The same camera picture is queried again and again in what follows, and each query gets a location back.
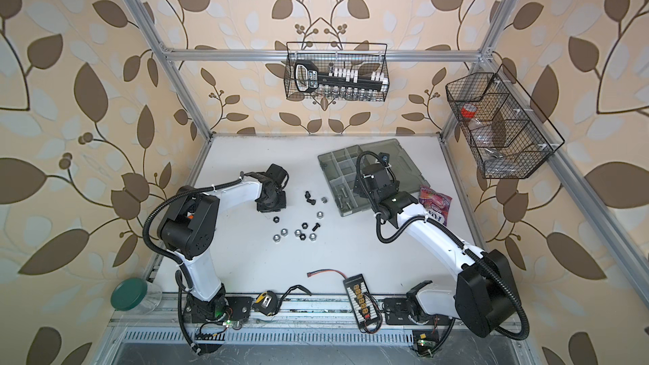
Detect silver bolt lone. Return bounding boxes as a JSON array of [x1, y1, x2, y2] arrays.
[[341, 188, 352, 210]]

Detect grey compartment organizer box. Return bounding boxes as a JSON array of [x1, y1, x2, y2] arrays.
[[318, 140, 429, 217]]

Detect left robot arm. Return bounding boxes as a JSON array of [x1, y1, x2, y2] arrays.
[[142, 164, 289, 323]]

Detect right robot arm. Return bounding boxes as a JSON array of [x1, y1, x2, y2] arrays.
[[355, 151, 530, 341]]

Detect pink candy bag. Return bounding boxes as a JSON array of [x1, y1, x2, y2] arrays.
[[418, 186, 452, 226]]

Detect yellow black tape measure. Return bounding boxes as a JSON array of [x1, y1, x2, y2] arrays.
[[252, 291, 280, 317]]

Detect red cap bottle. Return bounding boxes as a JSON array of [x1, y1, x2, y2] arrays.
[[460, 103, 478, 121]]

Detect socket set holder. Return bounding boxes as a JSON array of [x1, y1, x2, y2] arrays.
[[292, 61, 390, 93]]

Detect black charger board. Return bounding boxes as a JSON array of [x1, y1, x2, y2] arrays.
[[343, 274, 383, 334]]

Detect green lid jar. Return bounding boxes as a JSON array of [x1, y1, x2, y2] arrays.
[[110, 278, 162, 315]]

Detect red black cable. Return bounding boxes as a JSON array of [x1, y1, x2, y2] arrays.
[[307, 268, 348, 281]]

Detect center wire basket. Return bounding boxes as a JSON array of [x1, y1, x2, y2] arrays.
[[284, 41, 390, 102]]

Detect wire basket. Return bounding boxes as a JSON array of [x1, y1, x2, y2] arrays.
[[284, 41, 390, 102], [446, 65, 564, 179]]

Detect right wire basket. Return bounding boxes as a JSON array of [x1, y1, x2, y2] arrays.
[[446, 65, 564, 179]]

